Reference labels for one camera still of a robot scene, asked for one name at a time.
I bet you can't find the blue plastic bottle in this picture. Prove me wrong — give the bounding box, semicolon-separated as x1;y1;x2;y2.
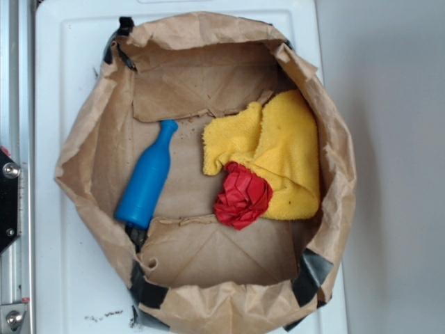
115;120;178;230

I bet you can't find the aluminium rail with black bracket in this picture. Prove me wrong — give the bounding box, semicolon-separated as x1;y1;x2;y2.
1;1;35;333

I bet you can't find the brown paper bag liner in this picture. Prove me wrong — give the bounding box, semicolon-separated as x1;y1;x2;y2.
55;12;357;333

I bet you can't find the yellow terry cloth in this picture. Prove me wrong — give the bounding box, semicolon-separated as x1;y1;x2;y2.
202;90;321;220

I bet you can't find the black container under paper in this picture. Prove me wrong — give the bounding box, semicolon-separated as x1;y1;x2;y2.
103;17;334;332

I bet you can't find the crumpled red cloth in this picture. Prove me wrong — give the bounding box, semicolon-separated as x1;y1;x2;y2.
213;161;273;230

